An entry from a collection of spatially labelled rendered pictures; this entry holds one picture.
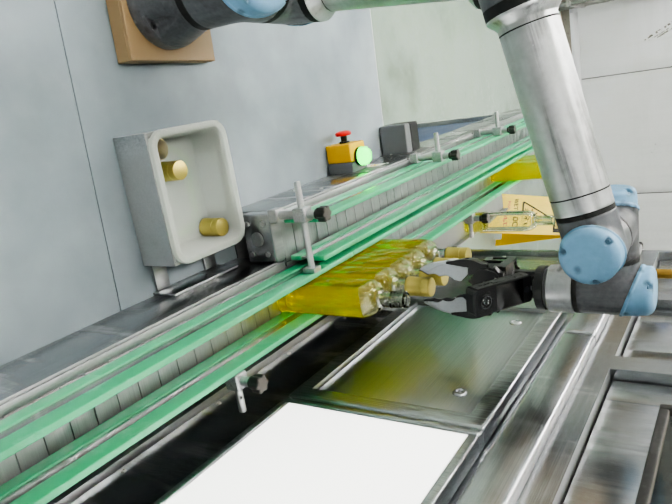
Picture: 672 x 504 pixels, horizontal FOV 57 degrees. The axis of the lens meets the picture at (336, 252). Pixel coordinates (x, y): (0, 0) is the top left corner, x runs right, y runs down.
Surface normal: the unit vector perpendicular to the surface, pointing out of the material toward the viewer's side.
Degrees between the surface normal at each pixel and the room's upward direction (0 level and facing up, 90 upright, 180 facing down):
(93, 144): 0
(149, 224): 90
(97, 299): 0
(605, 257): 88
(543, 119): 100
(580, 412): 90
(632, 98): 90
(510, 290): 32
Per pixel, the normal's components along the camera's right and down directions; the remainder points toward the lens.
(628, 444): -0.16, -0.96
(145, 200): -0.53, 0.29
